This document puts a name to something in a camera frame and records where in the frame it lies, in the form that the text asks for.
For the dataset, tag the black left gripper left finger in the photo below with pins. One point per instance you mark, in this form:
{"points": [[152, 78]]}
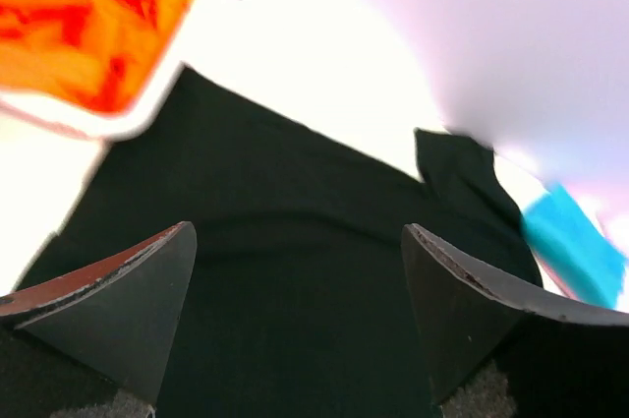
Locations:
{"points": [[100, 335]]}

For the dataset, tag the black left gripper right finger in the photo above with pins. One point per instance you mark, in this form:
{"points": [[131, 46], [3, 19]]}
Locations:
{"points": [[493, 339]]}

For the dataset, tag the black t-shirt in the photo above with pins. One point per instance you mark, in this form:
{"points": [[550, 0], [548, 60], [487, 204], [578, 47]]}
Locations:
{"points": [[298, 305]]}

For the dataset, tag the folded teal t-shirt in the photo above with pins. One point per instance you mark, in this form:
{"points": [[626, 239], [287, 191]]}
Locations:
{"points": [[570, 246]]}

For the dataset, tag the white plastic laundry basket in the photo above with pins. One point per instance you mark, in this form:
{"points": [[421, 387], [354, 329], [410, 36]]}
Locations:
{"points": [[123, 108]]}

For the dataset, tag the orange crumpled t-shirt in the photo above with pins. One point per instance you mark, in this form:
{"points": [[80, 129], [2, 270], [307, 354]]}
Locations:
{"points": [[88, 19]]}

